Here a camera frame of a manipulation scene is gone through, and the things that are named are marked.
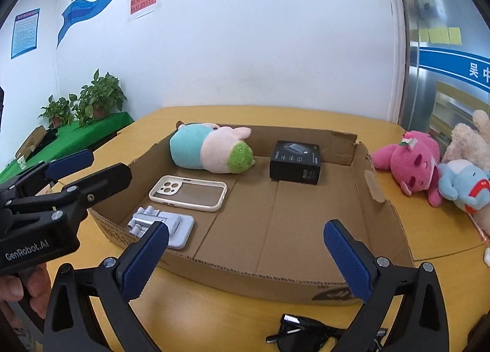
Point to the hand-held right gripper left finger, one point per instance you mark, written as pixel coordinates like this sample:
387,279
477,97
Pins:
143,260

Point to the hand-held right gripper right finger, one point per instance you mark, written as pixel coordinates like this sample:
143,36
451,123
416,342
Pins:
350,264

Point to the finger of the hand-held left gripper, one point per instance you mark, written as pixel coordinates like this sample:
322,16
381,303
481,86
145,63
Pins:
71,163
103,181

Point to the white folding phone stand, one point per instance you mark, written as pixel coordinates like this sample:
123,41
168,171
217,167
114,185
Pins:
176,226

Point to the cream clear phone case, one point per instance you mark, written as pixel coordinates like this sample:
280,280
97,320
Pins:
164,188

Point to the brown cardboard box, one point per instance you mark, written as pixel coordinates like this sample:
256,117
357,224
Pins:
298,222

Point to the black sunglasses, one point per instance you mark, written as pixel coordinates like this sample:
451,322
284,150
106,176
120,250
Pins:
302,336

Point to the teal and pink plush toy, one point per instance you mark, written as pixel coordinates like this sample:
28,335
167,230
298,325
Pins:
191,149

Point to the black product box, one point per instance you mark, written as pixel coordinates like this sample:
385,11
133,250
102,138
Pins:
294,164

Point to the wooden desktop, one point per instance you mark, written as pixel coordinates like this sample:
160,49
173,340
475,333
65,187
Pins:
214,321

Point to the person's left hand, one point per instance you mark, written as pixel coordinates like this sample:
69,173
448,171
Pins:
40,290

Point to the green tablecloth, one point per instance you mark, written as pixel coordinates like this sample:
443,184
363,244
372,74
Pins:
95,132

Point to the small flat cardboard box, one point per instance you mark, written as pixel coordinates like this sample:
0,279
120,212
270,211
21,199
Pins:
30,141

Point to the white paper cup green print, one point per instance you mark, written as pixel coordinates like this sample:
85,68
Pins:
22,163

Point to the small potted green plant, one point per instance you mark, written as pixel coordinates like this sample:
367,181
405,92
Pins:
57,111

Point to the large potted green plant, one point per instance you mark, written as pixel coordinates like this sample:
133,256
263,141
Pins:
99,95

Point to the light blue plush toy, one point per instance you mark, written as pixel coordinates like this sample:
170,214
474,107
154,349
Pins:
459,183

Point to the beige plush toy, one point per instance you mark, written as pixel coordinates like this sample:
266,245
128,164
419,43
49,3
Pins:
465,141

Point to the blue glass banner strip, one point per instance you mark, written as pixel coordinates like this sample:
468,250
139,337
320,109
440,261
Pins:
451,63

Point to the yellow sticky note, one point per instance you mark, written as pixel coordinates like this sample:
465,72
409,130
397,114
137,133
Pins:
438,35
423,35
454,35

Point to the blue framed wall poster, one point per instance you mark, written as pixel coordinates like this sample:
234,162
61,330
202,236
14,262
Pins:
25,32

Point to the blue ribbon wall decal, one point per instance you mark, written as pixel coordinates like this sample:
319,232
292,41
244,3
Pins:
88,5

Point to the red wall notice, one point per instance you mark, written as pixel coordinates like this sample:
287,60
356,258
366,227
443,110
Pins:
142,2

